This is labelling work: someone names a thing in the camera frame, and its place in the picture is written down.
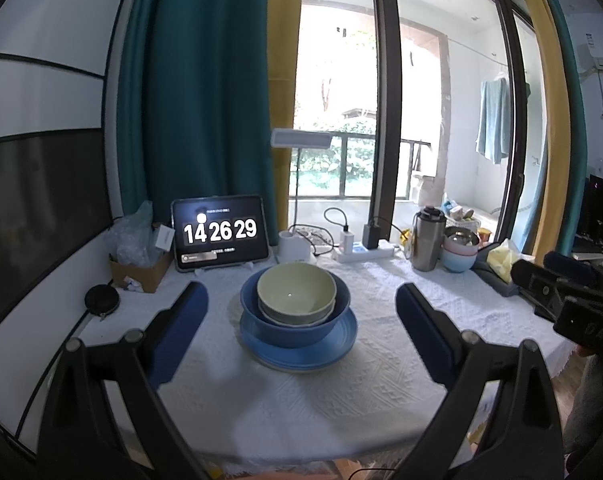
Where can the balcony railing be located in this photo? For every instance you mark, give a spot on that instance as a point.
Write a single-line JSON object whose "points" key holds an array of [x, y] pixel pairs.
{"points": [[361, 135]]}

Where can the dark window frame post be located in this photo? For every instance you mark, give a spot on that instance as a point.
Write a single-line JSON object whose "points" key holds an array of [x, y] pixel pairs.
{"points": [[384, 85]]}

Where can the small light blue bowl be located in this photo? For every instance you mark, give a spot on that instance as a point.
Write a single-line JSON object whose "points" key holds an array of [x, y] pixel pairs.
{"points": [[456, 262]]}

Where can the cardboard box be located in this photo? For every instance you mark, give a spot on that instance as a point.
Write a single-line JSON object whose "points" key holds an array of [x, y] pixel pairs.
{"points": [[141, 275]]}

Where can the black round case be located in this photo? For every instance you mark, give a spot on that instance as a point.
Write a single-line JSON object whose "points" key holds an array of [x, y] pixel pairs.
{"points": [[101, 300]]}

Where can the white desk lamp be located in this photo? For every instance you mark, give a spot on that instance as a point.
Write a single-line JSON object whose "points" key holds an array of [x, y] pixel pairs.
{"points": [[301, 139]]}

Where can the black computer monitor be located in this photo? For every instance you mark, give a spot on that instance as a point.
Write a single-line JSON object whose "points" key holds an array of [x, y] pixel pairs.
{"points": [[601, 215]]}

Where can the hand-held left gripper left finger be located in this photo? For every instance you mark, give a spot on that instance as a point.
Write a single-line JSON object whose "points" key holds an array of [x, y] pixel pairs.
{"points": [[181, 330]]}

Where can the white tablecloth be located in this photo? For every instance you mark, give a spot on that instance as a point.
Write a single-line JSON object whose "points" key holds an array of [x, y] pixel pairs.
{"points": [[381, 400]]}

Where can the grey pouch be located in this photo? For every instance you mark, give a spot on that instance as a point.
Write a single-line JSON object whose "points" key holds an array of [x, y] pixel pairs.
{"points": [[494, 282]]}

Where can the large blue bowl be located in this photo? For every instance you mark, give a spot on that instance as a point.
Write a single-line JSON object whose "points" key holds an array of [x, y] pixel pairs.
{"points": [[291, 337]]}

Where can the hanging light blue towel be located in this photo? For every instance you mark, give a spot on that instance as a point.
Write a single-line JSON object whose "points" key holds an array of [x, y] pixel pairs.
{"points": [[494, 120]]}

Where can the cream bowl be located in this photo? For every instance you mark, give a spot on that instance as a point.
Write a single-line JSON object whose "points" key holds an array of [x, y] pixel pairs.
{"points": [[296, 285]]}

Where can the stainless steel flask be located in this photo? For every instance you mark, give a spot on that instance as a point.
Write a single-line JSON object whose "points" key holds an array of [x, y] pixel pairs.
{"points": [[428, 242]]}

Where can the tablet showing clock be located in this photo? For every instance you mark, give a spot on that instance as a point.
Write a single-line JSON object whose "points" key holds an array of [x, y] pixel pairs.
{"points": [[221, 232]]}

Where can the white air conditioner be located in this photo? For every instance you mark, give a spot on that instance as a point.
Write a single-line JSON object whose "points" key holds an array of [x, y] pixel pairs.
{"points": [[601, 60]]}

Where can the yellow tissue pack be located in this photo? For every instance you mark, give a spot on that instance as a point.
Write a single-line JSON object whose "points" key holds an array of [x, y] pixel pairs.
{"points": [[504, 260]]}

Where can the small white box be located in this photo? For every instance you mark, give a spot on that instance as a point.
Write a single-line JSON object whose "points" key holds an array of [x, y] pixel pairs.
{"points": [[165, 238]]}

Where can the white tablet stand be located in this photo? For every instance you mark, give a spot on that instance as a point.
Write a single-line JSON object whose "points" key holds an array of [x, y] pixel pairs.
{"points": [[204, 269]]}

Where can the person's grey clothing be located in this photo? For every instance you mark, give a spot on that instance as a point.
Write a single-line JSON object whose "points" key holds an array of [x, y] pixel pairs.
{"points": [[596, 410]]}

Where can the black charger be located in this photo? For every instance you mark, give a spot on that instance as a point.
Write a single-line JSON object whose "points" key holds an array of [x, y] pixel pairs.
{"points": [[371, 236]]}

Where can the yellow curtain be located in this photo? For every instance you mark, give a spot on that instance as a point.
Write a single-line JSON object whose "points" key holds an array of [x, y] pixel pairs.
{"points": [[546, 110], [284, 85]]}

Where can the white charger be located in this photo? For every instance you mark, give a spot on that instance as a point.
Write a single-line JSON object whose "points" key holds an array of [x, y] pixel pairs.
{"points": [[348, 244]]}

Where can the pink speckled bowl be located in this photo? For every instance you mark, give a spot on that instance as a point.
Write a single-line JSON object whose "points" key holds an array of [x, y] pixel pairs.
{"points": [[301, 324]]}

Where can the small pink bowl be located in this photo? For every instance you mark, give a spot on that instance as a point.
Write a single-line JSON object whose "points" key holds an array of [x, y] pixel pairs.
{"points": [[459, 251]]}

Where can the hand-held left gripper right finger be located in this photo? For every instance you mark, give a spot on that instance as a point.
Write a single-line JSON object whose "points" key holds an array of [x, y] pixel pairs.
{"points": [[421, 332]]}

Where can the teal curtain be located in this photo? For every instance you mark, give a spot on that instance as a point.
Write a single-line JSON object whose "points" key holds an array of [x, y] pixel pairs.
{"points": [[574, 160], [196, 85]]}

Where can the light blue ribbed plate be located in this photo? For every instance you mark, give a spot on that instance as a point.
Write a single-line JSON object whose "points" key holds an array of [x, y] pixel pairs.
{"points": [[301, 360]]}

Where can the white power strip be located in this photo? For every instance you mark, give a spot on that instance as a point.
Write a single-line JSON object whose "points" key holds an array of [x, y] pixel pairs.
{"points": [[366, 254]]}

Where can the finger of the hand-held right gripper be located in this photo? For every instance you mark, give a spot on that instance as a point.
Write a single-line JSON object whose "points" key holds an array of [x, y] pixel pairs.
{"points": [[536, 280], [571, 270]]}

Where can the clear plastic bag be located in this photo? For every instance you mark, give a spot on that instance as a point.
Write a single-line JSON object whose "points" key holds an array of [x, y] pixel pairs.
{"points": [[131, 235]]}

